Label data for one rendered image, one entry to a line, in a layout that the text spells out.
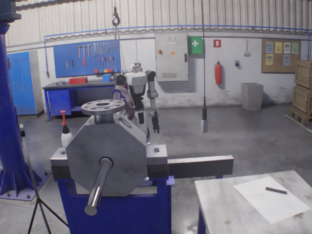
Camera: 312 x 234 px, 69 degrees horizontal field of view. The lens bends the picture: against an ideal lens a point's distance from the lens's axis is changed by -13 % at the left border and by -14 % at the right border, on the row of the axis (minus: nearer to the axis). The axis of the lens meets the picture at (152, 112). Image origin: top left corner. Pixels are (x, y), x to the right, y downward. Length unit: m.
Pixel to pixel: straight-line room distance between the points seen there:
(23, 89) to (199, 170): 5.79
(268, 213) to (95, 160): 1.04
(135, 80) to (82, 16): 4.05
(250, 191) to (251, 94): 5.09
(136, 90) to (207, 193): 1.98
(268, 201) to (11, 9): 3.06
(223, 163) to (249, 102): 4.68
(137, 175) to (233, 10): 5.95
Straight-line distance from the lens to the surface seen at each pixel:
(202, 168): 2.03
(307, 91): 6.10
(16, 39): 7.76
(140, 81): 3.26
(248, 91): 6.54
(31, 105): 7.11
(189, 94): 6.81
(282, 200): 1.62
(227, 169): 2.09
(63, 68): 7.06
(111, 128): 1.45
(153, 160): 1.53
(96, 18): 6.85
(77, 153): 1.56
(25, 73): 7.01
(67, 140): 4.19
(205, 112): 2.40
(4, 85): 3.25
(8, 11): 3.20
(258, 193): 1.66
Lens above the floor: 1.77
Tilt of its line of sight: 16 degrees down
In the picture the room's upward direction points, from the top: 3 degrees counter-clockwise
